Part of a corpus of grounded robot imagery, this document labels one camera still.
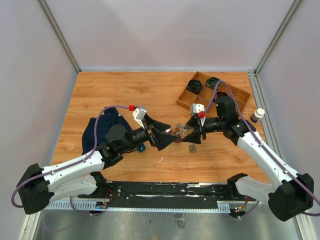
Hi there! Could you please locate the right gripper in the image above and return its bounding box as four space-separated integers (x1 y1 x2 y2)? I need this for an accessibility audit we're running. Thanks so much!
181 116 225 144

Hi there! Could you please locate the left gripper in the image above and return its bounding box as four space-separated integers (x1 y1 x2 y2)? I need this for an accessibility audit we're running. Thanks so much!
119 113 178 152

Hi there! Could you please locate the clear glass pill jar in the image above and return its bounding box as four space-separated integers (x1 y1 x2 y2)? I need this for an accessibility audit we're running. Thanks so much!
174 123 194 139

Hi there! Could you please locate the grey pill box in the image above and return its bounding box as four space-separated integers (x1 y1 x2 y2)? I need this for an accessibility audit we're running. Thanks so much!
189 143 197 153

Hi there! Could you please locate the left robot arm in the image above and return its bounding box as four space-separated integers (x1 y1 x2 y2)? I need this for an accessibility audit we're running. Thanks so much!
11 114 178 215

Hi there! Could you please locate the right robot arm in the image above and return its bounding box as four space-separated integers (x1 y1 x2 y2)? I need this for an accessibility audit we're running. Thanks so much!
181 95 314 222

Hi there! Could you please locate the brown double pill box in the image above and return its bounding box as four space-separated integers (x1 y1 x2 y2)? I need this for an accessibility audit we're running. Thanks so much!
174 134 182 143

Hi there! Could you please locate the teal pill box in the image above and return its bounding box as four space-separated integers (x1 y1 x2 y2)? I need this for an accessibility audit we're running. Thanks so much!
137 144 146 153

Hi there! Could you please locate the black yellow rolled sock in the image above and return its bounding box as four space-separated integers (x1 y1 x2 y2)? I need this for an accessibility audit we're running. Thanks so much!
205 77 222 90

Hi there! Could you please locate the dark blue cloth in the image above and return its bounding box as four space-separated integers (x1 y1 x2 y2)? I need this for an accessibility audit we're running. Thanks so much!
82 107 132 155

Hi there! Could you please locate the dark bottle white cap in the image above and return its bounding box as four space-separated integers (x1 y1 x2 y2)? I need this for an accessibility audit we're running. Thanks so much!
250 108 265 123

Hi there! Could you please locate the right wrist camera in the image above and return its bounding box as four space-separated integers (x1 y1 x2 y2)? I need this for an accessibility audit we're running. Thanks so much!
190 103 206 119

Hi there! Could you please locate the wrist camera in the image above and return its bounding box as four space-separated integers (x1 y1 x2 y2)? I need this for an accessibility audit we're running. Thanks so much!
190 103 206 119
132 105 147 128

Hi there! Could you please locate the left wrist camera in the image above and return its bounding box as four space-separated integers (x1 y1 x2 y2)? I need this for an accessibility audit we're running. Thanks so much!
132 105 147 128

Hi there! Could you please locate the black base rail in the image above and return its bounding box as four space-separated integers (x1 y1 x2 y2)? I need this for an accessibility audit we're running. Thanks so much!
77 181 246 210

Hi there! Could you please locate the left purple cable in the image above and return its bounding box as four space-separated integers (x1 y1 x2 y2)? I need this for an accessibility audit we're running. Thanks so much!
11 104 136 217

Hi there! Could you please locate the purple cable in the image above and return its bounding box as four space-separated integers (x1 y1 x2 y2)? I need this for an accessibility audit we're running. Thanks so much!
11 104 136 217
203 80 320 217

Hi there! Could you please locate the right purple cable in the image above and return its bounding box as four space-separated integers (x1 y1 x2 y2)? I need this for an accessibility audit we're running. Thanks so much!
203 80 320 217

